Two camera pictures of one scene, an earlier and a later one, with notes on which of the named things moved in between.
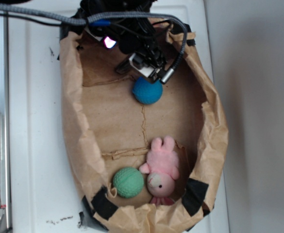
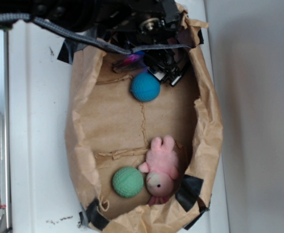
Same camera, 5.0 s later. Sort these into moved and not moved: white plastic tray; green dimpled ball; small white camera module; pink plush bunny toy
Moved: small white camera module
Not moved: pink plush bunny toy; green dimpled ball; white plastic tray
